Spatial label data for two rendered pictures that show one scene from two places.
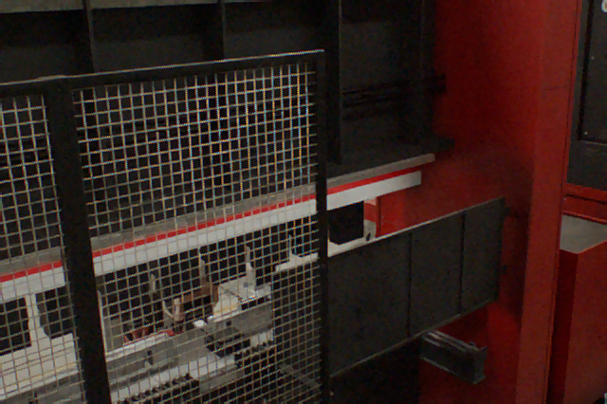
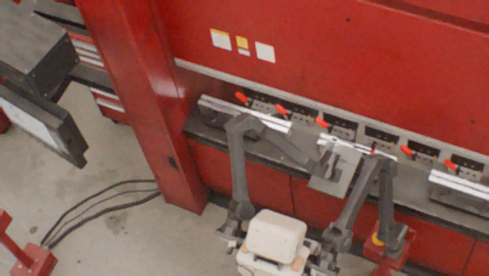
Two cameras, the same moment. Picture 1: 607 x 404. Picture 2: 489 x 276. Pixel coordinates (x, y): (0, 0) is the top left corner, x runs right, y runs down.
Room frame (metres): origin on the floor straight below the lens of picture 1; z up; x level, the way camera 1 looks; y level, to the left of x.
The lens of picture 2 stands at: (3.42, 1.73, 4.06)
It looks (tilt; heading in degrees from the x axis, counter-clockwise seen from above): 58 degrees down; 253
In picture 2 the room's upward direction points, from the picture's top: 12 degrees counter-clockwise
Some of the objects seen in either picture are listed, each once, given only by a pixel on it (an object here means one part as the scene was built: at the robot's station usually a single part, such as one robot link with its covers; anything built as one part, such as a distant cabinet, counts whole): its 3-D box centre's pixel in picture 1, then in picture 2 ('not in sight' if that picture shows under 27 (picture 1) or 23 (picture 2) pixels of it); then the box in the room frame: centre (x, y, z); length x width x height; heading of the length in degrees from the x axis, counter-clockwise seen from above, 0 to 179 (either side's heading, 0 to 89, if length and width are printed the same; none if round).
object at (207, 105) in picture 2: not in sight; (244, 118); (2.84, -0.26, 0.92); 0.50 x 0.06 x 0.10; 129
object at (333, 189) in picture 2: (243, 283); (334, 169); (2.61, 0.27, 1.00); 0.26 x 0.18 x 0.01; 39
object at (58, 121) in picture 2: not in sight; (42, 120); (3.73, -0.41, 1.42); 0.45 x 0.12 x 0.36; 119
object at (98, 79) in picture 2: not in sight; (81, 89); (3.52, -0.67, 1.17); 0.40 x 0.24 x 0.07; 129
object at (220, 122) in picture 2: not in sight; (231, 127); (2.91, -0.26, 0.89); 0.30 x 0.05 x 0.03; 129
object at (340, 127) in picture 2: (267, 243); (340, 120); (2.51, 0.15, 1.20); 0.15 x 0.09 x 0.17; 129
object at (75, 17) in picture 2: not in sight; (50, 27); (3.52, -0.67, 1.66); 0.40 x 0.24 x 0.07; 129
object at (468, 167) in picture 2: (122, 286); (468, 160); (2.13, 0.62, 1.20); 0.15 x 0.09 x 0.17; 129
